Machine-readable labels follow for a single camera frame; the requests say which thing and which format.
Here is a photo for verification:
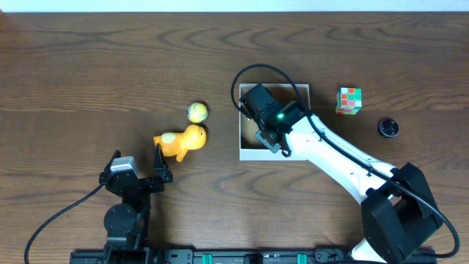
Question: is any yellow grey striped ball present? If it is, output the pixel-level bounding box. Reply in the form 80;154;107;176
187;102;208;123

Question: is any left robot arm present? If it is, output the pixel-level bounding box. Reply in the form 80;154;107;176
97;150;164;264

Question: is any orange rubber animal toy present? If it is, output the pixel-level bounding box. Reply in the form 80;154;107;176
153;124;207;162

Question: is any black round lid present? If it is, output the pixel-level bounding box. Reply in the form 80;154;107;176
377;118;399;139

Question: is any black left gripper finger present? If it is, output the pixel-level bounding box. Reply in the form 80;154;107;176
99;150;121;184
153;144;173;183

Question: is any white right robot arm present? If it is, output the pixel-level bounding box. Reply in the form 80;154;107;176
240;84;443;263

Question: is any colourful puzzle cube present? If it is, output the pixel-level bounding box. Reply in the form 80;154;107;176
335;87;363;115

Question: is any white cardboard box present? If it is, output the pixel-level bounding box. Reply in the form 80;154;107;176
239;84;304;161

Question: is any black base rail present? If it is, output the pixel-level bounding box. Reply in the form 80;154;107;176
69;248;439;264

